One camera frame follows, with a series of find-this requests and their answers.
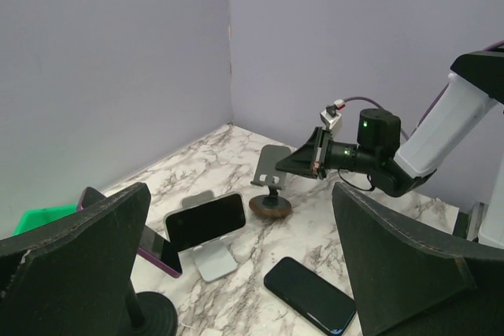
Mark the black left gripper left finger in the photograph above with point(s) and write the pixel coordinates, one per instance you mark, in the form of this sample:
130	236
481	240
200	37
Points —
70	277

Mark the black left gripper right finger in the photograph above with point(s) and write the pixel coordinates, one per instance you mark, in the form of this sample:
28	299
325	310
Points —
408	278

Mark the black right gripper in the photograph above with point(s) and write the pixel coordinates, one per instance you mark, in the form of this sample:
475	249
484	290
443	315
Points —
313	161

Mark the black phone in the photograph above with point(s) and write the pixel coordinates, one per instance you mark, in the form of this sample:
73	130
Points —
328	308

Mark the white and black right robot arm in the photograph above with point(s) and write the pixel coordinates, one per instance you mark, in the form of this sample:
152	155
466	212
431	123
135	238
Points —
475	86

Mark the brown base phone stand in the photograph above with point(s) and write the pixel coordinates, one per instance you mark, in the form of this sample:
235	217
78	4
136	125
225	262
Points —
270	205

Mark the black round base phone stand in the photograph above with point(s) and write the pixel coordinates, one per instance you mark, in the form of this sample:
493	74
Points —
147	313

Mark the purple case phone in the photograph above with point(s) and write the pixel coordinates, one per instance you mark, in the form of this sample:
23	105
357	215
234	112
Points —
152	247

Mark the silver folding phone stand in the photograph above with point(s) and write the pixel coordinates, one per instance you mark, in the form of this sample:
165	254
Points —
213	259

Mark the green plastic bin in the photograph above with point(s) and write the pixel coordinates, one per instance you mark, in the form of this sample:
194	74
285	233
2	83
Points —
40	217

